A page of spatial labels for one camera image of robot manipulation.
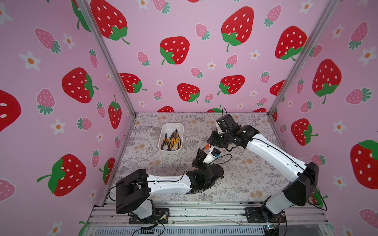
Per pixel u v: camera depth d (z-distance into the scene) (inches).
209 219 28.8
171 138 40.5
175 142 39.8
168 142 39.8
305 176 16.5
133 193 16.7
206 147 29.4
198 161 26.5
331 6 26.9
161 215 28.5
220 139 25.6
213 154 25.5
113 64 35.6
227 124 22.8
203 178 23.0
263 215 25.9
